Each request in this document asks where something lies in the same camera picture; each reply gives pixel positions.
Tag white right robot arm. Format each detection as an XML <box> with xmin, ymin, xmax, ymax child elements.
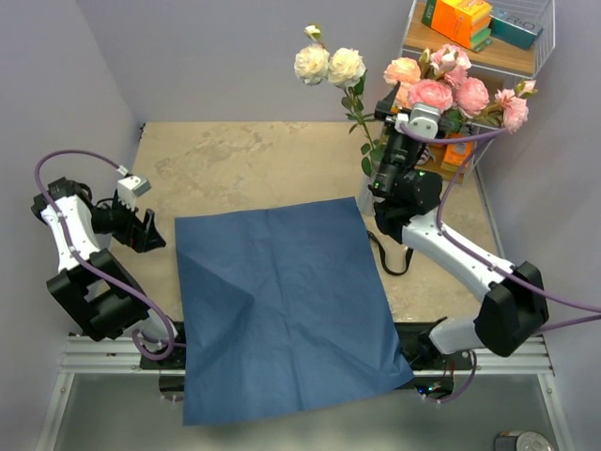
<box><xmin>369</xmin><ymin>104</ymin><xmax>548</xmax><ymax>369</ymax></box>

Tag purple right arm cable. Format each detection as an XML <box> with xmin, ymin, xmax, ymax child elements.
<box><xmin>398</xmin><ymin>122</ymin><xmax>601</xmax><ymax>404</ymax></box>

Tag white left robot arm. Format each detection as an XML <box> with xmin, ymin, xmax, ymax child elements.
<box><xmin>31</xmin><ymin>176</ymin><xmax>194</xmax><ymax>368</ymax></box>

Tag blue wrapping paper sheet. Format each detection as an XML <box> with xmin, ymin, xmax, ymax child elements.
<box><xmin>175</xmin><ymin>197</ymin><xmax>413</xmax><ymax>426</ymax></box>

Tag black ribbon with gold lettering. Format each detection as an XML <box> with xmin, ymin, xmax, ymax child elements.
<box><xmin>367</xmin><ymin>231</ymin><xmax>414</xmax><ymax>277</ymax></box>

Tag metal tin can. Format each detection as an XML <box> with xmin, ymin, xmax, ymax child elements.
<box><xmin>493</xmin><ymin>431</ymin><xmax>555</xmax><ymax>451</ymax></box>

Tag pink rose stem with buds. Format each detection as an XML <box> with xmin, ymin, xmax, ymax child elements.
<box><xmin>463</xmin><ymin>80</ymin><xmax>538</xmax><ymax>133</ymax></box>

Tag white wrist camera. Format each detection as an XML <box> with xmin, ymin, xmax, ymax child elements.
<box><xmin>116</xmin><ymin>175</ymin><xmax>151</xmax><ymax>210</ymax></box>
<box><xmin>394</xmin><ymin>102</ymin><xmax>441</xmax><ymax>142</ymax></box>

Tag white wire wooden shelf rack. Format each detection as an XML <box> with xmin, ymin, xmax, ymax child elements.
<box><xmin>375</xmin><ymin>0</ymin><xmax>557</xmax><ymax>188</ymax></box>

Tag teal box on top shelf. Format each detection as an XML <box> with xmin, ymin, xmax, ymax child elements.
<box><xmin>490</xmin><ymin>8</ymin><xmax>544</xmax><ymax>50</ymax></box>

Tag stacked colourful sponges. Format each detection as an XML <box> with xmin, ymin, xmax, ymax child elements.
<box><xmin>470</xmin><ymin>16</ymin><xmax>491</xmax><ymax>53</ymax></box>

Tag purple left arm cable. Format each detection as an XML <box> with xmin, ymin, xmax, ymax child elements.
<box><xmin>35</xmin><ymin>149</ymin><xmax>189</xmax><ymax>362</ymax></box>

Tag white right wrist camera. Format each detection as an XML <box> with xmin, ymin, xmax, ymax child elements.
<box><xmin>394</xmin><ymin>102</ymin><xmax>441</xmax><ymax>142</ymax></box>

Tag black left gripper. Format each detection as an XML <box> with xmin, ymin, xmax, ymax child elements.
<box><xmin>90</xmin><ymin>190</ymin><xmax>165</xmax><ymax>252</ymax></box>

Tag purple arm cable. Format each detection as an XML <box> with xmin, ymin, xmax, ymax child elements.
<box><xmin>35</xmin><ymin>149</ymin><xmax>189</xmax><ymax>362</ymax></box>
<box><xmin>398</xmin><ymin>122</ymin><xmax>601</xmax><ymax>404</ymax></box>

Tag white ribbed ceramic vase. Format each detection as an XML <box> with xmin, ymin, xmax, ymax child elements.
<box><xmin>357</xmin><ymin>185</ymin><xmax>374</xmax><ymax>217</ymax></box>

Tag orange box on top shelf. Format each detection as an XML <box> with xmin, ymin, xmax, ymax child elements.
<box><xmin>422</xmin><ymin>0</ymin><xmax>492</xmax><ymax>49</ymax></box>

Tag peach rose stem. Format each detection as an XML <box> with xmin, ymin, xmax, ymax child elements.
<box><xmin>383</xmin><ymin>48</ymin><xmax>431</xmax><ymax>109</ymax></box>

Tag purple wavy patterned pouch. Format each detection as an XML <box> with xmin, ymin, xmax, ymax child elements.
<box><xmin>417</xmin><ymin>145</ymin><xmax>436</xmax><ymax>165</ymax></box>

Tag orange packet bottom shelf right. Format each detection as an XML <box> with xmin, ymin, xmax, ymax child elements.
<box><xmin>441</xmin><ymin>141</ymin><xmax>474</xmax><ymax>173</ymax></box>

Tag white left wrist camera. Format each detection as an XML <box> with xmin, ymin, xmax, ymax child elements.
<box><xmin>116</xmin><ymin>175</ymin><xmax>151</xmax><ymax>210</ymax></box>

